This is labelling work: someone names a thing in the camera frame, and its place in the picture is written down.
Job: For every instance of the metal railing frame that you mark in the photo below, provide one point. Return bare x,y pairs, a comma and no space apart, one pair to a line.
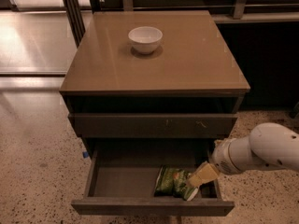
238,20

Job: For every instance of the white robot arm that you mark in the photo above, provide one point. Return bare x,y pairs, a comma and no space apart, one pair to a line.
268,147

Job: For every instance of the brown drawer cabinet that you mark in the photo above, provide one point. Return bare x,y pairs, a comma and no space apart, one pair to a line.
191,72

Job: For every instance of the closed top drawer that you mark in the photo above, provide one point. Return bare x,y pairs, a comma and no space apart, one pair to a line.
99,125

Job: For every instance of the green jalapeno chip bag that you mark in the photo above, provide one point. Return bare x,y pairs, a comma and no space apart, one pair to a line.
173,182

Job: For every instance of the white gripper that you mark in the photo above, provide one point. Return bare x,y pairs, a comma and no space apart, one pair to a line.
221,158

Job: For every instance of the white ceramic bowl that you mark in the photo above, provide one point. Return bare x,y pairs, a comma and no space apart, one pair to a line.
145,39

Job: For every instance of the blue tape piece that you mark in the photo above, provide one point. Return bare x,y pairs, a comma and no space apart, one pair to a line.
85,154

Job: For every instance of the open middle drawer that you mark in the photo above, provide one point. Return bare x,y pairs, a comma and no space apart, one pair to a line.
123,173

